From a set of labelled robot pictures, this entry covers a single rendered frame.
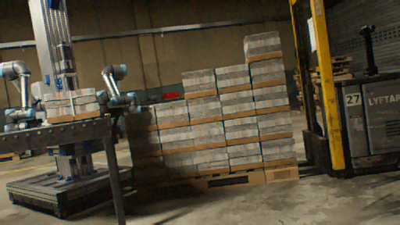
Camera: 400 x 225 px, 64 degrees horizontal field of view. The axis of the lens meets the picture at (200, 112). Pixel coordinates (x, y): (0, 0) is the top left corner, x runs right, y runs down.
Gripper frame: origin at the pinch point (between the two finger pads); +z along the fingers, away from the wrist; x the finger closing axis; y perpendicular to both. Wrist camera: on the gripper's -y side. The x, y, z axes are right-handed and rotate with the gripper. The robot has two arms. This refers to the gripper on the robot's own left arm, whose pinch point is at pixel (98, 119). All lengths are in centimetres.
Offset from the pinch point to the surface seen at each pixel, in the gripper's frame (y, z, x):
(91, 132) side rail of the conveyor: -12, 3, 67
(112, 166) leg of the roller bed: -36, -6, 65
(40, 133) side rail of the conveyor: -7, 32, 67
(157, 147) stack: -33, -45, -7
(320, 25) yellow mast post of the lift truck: 41, -177, 68
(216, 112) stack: -11, -98, 14
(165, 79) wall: 124, -173, -658
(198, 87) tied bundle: 13, -86, 12
